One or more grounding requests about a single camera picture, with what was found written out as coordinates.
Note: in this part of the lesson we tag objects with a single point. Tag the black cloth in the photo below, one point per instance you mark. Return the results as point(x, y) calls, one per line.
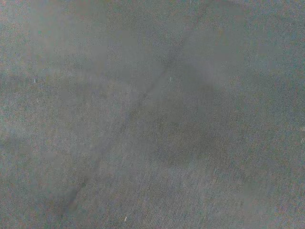
point(152, 114)

